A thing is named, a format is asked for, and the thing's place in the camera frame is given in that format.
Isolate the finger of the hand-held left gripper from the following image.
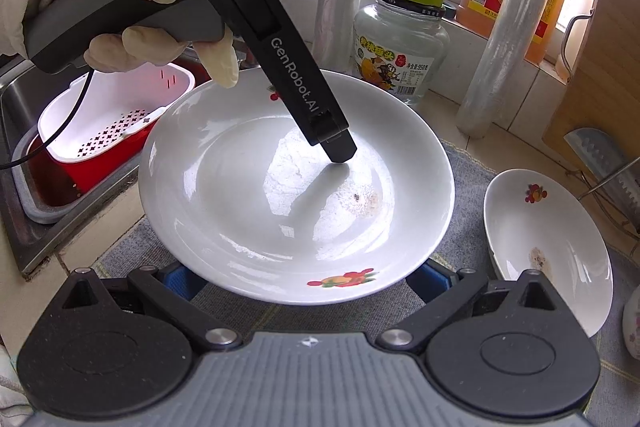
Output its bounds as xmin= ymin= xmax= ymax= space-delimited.
xmin=317 ymin=124 xmax=359 ymax=166

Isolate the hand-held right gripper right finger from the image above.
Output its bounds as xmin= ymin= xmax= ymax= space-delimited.
xmin=375 ymin=259 xmax=567 ymax=355

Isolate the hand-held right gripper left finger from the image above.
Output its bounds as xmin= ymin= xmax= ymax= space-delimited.
xmin=60 ymin=263 xmax=246 ymax=355

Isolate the white fruit print plate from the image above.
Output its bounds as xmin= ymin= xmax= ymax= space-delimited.
xmin=483 ymin=168 xmax=615 ymax=339
xmin=138 ymin=69 xmax=456 ymax=307

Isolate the grey checked mat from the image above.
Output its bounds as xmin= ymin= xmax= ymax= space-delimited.
xmin=94 ymin=141 xmax=640 ymax=427

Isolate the glass jar green lid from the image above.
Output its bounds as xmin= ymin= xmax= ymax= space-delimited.
xmin=352 ymin=0 xmax=451 ymax=106

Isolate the white colander basket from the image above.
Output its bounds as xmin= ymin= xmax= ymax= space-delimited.
xmin=37 ymin=62 xmax=197 ymax=164

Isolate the person's white jacket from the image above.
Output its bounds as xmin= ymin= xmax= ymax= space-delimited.
xmin=0 ymin=344 xmax=33 ymax=427

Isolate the stainless steel sink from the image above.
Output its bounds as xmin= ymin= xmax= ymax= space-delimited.
xmin=0 ymin=52 xmax=147 ymax=279

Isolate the bamboo cutting board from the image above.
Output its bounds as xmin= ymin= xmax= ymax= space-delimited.
xmin=542 ymin=0 xmax=640 ymax=190

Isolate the black cable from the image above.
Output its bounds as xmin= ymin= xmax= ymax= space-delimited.
xmin=0 ymin=69 xmax=97 ymax=170

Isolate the kitchen knife black handle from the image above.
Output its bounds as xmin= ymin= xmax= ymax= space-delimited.
xmin=563 ymin=127 xmax=640 ymax=234

